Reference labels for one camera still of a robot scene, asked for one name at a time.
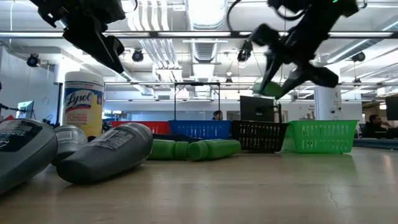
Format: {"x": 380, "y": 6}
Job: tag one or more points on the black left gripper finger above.
{"x": 116, "y": 46}
{"x": 93, "y": 43}

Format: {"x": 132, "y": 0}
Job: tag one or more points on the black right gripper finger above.
{"x": 295, "y": 81}
{"x": 269, "y": 71}

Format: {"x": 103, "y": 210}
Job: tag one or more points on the green shampoo bottle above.
{"x": 271, "y": 90}
{"x": 161, "y": 149}
{"x": 217, "y": 148}

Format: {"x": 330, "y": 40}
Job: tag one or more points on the grey body wash bottle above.
{"x": 105, "y": 152}
{"x": 70, "y": 140}
{"x": 21, "y": 149}

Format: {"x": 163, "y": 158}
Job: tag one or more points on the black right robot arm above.
{"x": 342, "y": 6}

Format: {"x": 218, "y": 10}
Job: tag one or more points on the black ceiling spotlight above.
{"x": 33, "y": 60}
{"x": 245, "y": 51}
{"x": 359, "y": 57}
{"x": 137, "y": 56}

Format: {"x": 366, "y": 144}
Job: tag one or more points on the black monitor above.
{"x": 392, "y": 108}
{"x": 256, "y": 109}

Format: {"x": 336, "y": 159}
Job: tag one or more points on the white round column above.
{"x": 328, "y": 104}

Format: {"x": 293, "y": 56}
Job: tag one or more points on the Lysol wipes canister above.
{"x": 83, "y": 102}

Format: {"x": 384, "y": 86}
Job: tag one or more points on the green plastic basket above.
{"x": 320, "y": 137}

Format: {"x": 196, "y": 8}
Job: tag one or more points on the black plastic basket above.
{"x": 259, "y": 135}

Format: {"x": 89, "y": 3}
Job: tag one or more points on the person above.
{"x": 217, "y": 115}
{"x": 374, "y": 126}

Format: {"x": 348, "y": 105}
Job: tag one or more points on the red plastic basket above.
{"x": 149, "y": 127}

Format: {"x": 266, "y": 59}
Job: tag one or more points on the blue plastic basket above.
{"x": 200, "y": 129}

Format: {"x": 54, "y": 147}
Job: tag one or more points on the small silver monitor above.
{"x": 25, "y": 109}

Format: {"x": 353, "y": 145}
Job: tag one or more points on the blue table surface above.
{"x": 376, "y": 143}

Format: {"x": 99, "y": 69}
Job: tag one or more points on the black metal stand frame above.
{"x": 175, "y": 102}

